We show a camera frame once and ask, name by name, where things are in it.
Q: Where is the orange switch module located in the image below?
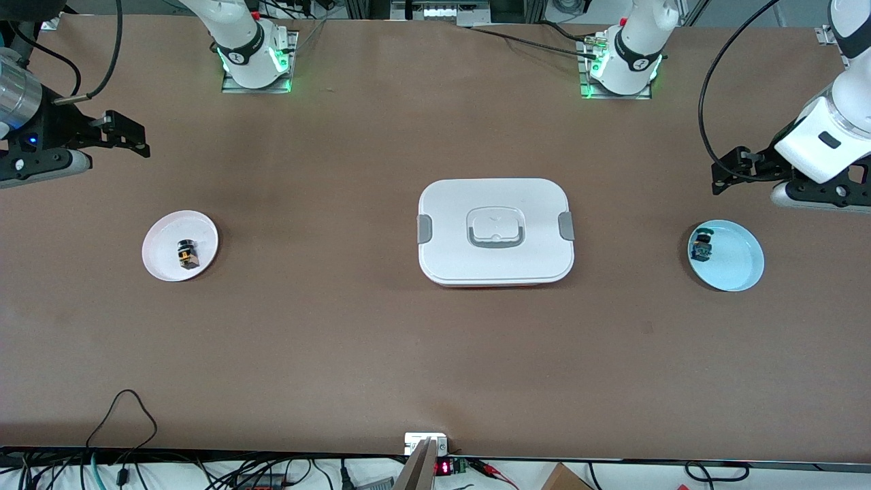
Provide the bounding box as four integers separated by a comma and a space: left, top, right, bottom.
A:
176, 238, 204, 272

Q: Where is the light blue round plate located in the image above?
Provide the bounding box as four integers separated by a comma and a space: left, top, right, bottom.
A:
687, 219, 765, 293

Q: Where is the pale pink round plate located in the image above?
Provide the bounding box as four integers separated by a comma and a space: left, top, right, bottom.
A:
142, 210, 220, 282

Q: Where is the white lidded lunch box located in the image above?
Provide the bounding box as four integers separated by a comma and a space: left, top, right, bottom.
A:
416, 178, 576, 287

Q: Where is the grey lit electronics box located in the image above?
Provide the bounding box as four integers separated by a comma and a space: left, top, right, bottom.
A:
391, 0, 493, 27

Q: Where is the brown cardboard box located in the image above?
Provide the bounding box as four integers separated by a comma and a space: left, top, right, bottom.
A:
540, 463, 594, 490

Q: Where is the red clip lead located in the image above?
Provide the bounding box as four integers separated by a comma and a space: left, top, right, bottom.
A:
468, 458, 519, 490

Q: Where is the small white box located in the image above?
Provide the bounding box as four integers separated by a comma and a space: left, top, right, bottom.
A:
404, 432, 449, 456

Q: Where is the aluminium profile bar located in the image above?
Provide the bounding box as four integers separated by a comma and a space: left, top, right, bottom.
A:
393, 438, 437, 490

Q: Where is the green switch module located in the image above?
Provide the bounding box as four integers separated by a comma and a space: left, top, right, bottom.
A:
689, 230, 716, 263

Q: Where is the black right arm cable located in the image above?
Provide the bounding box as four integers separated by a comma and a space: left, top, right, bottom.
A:
10, 0, 124, 107

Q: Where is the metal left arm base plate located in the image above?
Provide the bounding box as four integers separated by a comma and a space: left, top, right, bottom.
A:
577, 34, 654, 101

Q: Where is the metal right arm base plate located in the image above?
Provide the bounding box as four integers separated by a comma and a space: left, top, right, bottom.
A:
220, 30, 300, 95

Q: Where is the black cable on table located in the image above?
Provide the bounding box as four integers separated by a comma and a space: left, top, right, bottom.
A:
466, 24, 602, 59

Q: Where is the black looped cable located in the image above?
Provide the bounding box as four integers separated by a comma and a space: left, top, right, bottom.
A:
86, 389, 159, 451

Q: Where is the black coiled cable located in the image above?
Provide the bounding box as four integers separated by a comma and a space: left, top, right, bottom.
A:
683, 461, 751, 483

